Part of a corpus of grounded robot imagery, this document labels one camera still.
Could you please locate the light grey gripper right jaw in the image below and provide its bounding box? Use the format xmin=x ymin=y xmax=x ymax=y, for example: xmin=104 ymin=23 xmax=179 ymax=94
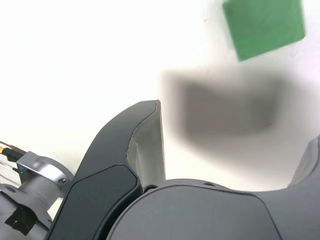
xmin=106 ymin=134 xmax=320 ymax=240

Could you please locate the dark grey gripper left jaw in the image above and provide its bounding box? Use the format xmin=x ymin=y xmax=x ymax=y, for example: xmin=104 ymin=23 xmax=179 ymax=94
xmin=46 ymin=99 xmax=167 ymax=240

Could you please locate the green cube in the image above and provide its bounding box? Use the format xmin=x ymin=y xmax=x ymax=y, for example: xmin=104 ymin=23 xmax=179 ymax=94
xmin=222 ymin=0 xmax=307 ymax=63

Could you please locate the yellow and black cable plug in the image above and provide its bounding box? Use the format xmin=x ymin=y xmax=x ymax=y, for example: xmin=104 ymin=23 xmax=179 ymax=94
xmin=0 ymin=141 xmax=26 ymax=164

